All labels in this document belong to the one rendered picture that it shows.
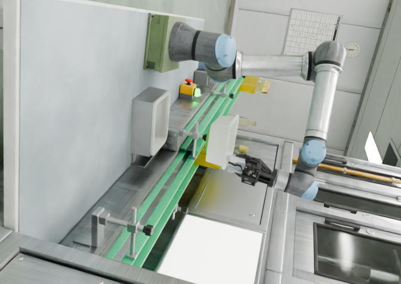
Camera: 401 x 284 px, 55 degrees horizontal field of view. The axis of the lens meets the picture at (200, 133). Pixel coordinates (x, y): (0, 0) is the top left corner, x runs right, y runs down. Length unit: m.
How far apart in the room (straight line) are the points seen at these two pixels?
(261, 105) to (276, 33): 1.46
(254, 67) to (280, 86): 6.14
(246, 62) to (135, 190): 0.66
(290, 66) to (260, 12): 5.94
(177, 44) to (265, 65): 0.36
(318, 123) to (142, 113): 0.62
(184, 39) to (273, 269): 0.88
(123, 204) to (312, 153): 0.64
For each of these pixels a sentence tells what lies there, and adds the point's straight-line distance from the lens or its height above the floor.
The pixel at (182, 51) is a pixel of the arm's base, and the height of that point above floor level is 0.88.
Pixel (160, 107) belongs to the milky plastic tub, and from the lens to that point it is 1.56.
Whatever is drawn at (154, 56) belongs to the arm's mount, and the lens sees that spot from 1.44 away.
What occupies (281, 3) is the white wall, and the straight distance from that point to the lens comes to 7.42.
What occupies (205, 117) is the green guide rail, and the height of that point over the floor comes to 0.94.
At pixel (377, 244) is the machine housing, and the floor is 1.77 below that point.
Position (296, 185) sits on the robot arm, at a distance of 1.42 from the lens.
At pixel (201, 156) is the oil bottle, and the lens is 1.71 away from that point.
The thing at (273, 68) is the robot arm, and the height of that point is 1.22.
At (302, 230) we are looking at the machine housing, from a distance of 1.72.
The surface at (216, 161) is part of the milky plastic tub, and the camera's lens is 1.37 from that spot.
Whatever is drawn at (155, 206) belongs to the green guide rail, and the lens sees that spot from 1.34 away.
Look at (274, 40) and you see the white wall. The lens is 7.50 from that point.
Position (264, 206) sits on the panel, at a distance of 1.71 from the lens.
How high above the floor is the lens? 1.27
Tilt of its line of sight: 11 degrees down
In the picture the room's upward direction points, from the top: 102 degrees clockwise
